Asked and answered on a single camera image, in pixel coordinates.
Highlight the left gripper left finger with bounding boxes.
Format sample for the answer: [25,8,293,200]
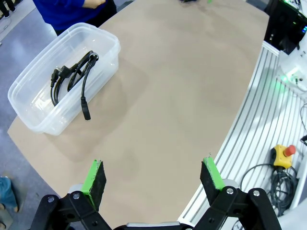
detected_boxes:
[30,159,113,230]

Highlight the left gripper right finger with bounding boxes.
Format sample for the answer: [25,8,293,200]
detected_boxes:
[194,157,283,230]

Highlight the aluminium rail robot base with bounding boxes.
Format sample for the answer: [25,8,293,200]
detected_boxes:
[177,40,307,230]

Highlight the person's left hand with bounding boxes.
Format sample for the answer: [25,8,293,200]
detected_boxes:
[85,0,106,10]

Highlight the yellow emergency stop button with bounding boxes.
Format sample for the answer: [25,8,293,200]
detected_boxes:
[272,144,296,168]

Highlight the black control box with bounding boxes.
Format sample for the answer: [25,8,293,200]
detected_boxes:
[263,0,307,55]

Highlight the teal blue shoe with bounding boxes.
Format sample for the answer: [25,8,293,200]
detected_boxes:
[0,176,19,213]

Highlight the clear plastic storage box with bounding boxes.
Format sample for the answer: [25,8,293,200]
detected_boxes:
[8,22,121,137]

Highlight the person in blue hoodie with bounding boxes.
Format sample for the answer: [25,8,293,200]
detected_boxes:
[32,0,118,36]

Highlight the black cable bundle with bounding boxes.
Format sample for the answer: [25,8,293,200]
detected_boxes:
[239,163,300,216]

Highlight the black looped cable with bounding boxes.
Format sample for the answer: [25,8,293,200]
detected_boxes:
[299,103,307,147]

